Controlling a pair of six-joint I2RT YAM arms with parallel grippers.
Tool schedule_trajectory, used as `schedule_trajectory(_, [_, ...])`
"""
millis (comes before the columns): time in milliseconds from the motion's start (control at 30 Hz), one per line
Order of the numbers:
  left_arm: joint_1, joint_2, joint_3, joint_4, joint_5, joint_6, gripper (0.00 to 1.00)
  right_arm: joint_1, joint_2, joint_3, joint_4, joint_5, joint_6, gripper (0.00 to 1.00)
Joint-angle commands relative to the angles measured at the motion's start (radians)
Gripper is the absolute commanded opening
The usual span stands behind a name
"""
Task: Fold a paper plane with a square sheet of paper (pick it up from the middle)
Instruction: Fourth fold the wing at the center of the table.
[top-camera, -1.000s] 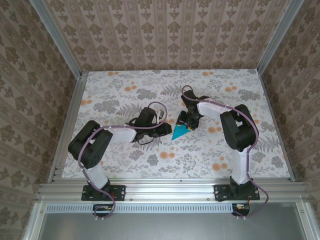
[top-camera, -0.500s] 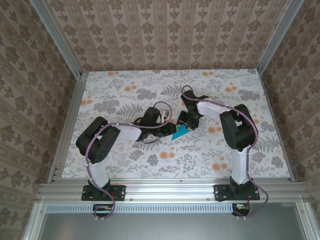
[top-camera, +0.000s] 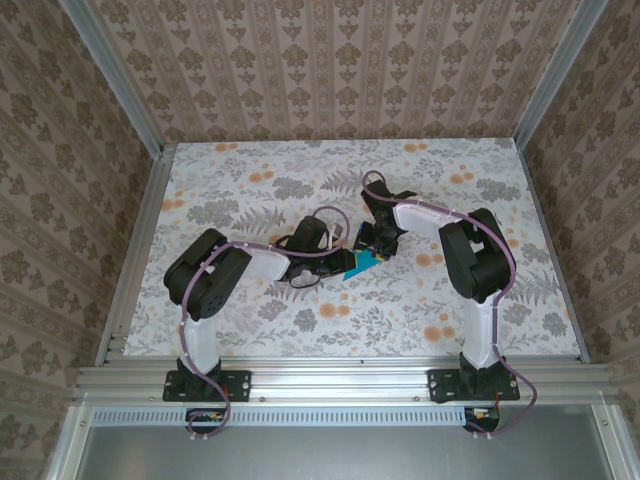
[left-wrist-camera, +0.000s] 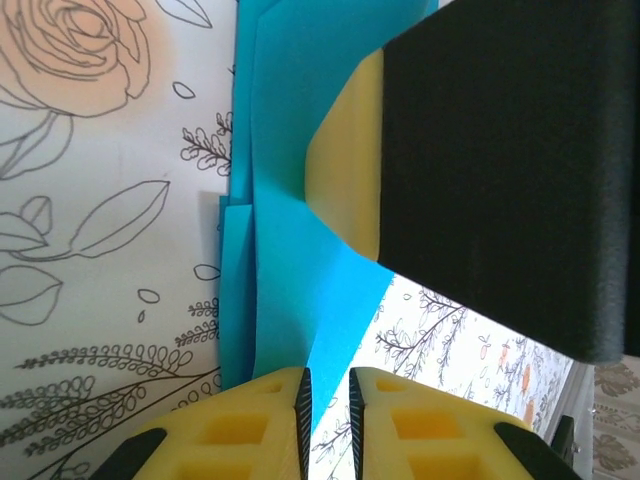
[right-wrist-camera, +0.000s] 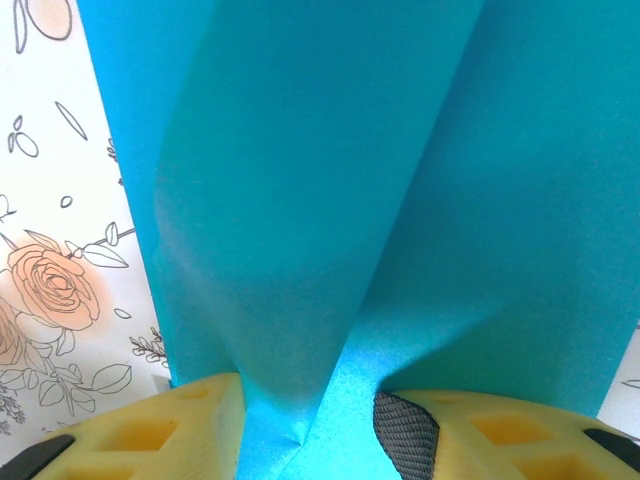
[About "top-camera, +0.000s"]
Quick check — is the small black wiring box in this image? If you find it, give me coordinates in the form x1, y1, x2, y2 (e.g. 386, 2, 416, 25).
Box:
463, 405, 502, 434

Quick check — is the slotted grey cable duct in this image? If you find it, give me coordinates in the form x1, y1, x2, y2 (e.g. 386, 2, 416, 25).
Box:
92, 405, 471, 427

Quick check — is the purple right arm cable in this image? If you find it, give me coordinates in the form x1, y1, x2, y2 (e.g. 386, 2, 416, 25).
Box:
360, 170, 539, 441

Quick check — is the aluminium frame post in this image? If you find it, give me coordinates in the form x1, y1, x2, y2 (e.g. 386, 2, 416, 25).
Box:
59, 0, 166, 156
514, 0, 609, 146

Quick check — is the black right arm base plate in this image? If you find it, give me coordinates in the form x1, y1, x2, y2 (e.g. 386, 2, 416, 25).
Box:
427, 368, 521, 404

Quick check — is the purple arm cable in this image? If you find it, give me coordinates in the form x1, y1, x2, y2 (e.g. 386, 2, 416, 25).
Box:
360, 170, 539, 441
180, 205, 352, 444

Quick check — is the aluminium mounting rail beam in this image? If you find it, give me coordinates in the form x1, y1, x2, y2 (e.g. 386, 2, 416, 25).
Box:
74, 363, 619, 404

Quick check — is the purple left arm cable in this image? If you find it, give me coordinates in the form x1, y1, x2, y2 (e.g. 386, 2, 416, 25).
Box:
180, 205, 352, 444

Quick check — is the floral patterned table mat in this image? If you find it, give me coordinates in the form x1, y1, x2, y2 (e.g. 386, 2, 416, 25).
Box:
122, 140, 584, 359

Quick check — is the aluminium side rail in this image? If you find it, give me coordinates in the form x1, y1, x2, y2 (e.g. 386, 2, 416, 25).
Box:
514, 142, 591, 364
94, 144, 176, 369

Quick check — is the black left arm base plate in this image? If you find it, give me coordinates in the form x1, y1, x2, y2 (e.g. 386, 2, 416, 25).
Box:
163, 368, 252, 403

